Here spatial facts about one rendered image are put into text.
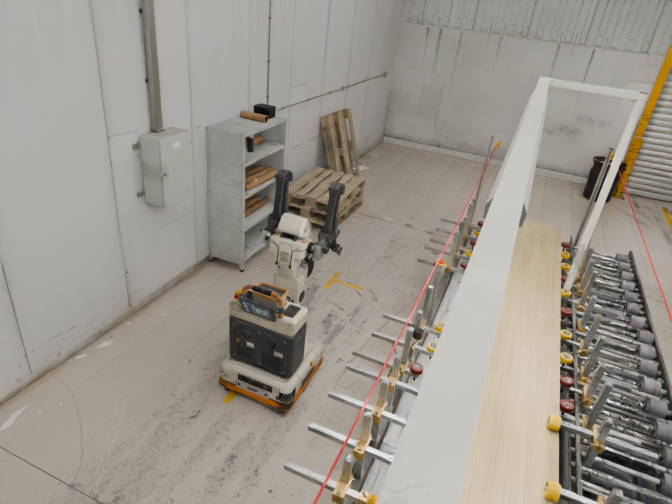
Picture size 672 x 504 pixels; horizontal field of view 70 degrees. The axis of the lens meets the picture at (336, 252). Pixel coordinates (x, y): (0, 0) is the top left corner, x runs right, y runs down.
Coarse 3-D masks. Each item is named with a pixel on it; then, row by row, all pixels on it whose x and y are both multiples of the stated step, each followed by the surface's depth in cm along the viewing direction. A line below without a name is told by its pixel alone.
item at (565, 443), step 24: (648, 312) 387; (576, 360) 324; (576, 384) 303; (576, 408) 284; (648, 432) 305; (576, 456) 254; (600, 456) 285; (576, 480) 243; (600, 480) 270; (624, 480) 258
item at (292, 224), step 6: (282, 216) 353; (288, 216) 352; (294, 216) 351; (282, 222) 351; (288, 222) 350; (294, 222) 349; (300, 222) 348; (306, 222) 348; (282, 228) 350; (288, 228) 349; (294, 228) 348; (300, 228) 347; (306, 228) 350; (294, 234) 348; (300, 234) 346; (306, 234) 353
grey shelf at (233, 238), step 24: (240, 120) 509; (216, 144) 480; (240, 144) 468; (264, 144) 542; (216, 168) 492; (240, 168) 480; (216, 192) 505; (240, 192) 492; (264, 192) 589; (216, 216) 518; (240, 216) 505; (264, 216) 550; (216, 240) 533; (240, 240) 519; (240, 264) 533
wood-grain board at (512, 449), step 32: (544, 224) 511; (512, 256) 437; (544, 256) 444; (512, 288) 387; (544, 288) 392; (512, 320) 347; (544, 320) 351; (512, 352) 315; (544, 352) 318; (512, 384) 288; (544, 384) 291; (480, 416) 263; (512, 416) 265; (544, 416) 268; (480, 448) 244; (512, 448) 246; (544, 448) 248; (480, 480) 227; (512, 480) 229; (544, 480) 231
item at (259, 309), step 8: (240, 296) 331; (248, 304) 331; (256, 304) 326; (264, 304) 325; (248, 312) 342; (256, 312) 336; (264, 312) 330; (272, 312) 327; (280, 312) 331; (272, 320) 335
